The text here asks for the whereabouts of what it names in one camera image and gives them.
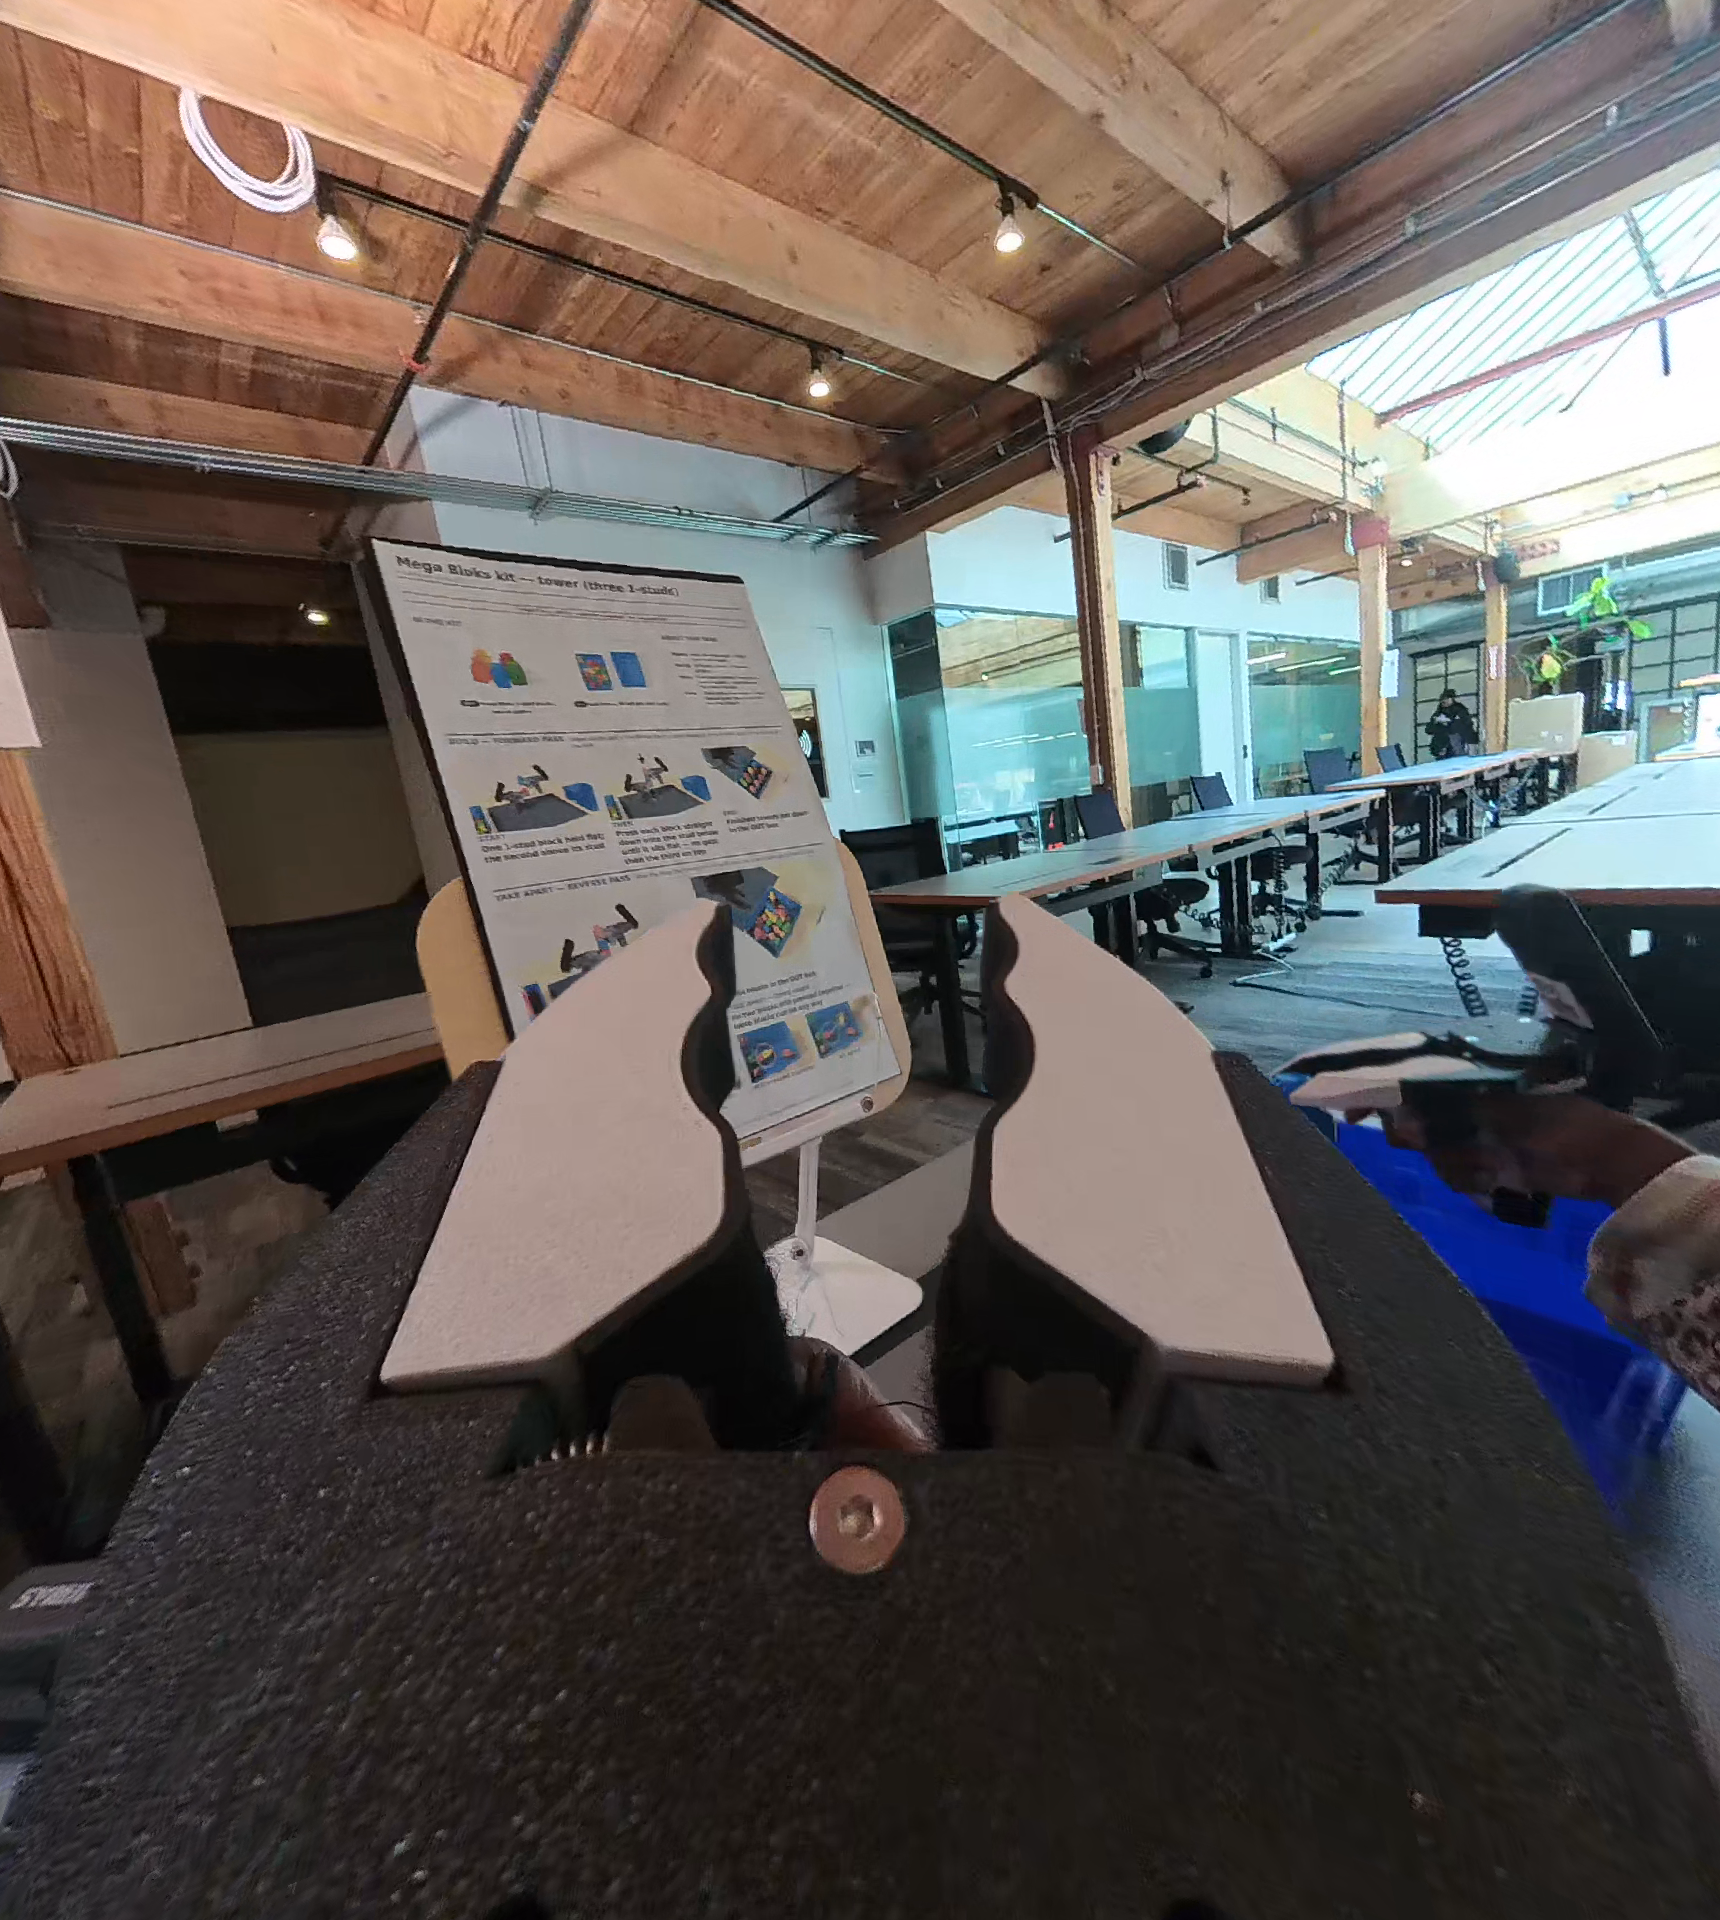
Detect person's right hand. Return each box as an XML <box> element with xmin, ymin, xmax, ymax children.
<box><xmin>1459</xmin><ymin>1096</ymin><xmax>1701</xmax><ymax>1204</ymax></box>

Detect black office chair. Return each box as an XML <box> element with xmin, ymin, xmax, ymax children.
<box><xmin>1072</xmin><ymin>785</ymin><xmax>1220</xmax><ymax>980</ymax></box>
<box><xmin>839</xmin><ymin>819</ymin><xmax>985</xmax><ymax>1058</ymax></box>

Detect coiled white cable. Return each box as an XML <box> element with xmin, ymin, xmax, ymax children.
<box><xmin>178</xmin><ymin>88</ymin><xmax>320</xmax><ymax>215</ymax></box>

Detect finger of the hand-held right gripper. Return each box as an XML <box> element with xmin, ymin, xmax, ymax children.
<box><xmin>1289</xmin><ymin>1058</ymin><xmax>1484</xmax><ymax>1117</ymax></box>
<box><xmin>1294</xmin><ymin>1028</ymin><xmax>1536</xmax><ymax>1077</ymax></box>

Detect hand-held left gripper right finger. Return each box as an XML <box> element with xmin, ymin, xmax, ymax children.
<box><xmin>930</xmin><ymin>896</ymin><xmax>1338</xmax><ymax>1443</ymax></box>

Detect wooden top office desk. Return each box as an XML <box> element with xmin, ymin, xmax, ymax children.
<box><xmin>1325</xmin><ymin>746</ymin><xmax>1581</xmax><ymax>889</ymax></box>
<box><xmin>1375</xmin><ymin>751</ymin><xmax>1720</xmax><ymax>1050</ymax></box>
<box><xmin>0</xmin><ymin>994</ymin><xmax>455</xmax><ymax>1405</ymax></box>
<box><xmin>867</xmin><ymin>792</ymin><xmax>1384</xmax><ymax>1093</ymax></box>

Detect blue plastic bin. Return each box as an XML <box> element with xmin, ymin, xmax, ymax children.
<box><xmin>1275</xmin><ymin>1071</ymin><xmax>1688</xmax><ymax>1521</ymax></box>

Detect printed instruction sheet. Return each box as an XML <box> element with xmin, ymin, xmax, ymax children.
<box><xmin>369</xmin><ymin>538</ymin><xmax>909</xmax><ymax>1169</ymax></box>

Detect green potted plant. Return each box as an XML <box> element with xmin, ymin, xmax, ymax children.
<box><xmin>1517</xmin><ymin>572</ymin><xmax>1660</xmax><ymax>695</ymax></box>

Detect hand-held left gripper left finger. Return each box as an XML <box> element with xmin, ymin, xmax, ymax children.
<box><xmin>379</xmin><ymin>900</ymin><xmax>799</xmax><ymax>1448</ymax></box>

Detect black charger box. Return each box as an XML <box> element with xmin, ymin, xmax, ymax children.
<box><xmin>0</xmin><ymin>1563</ymin><xmax>108</xmax><ymax>1753</ymax></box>

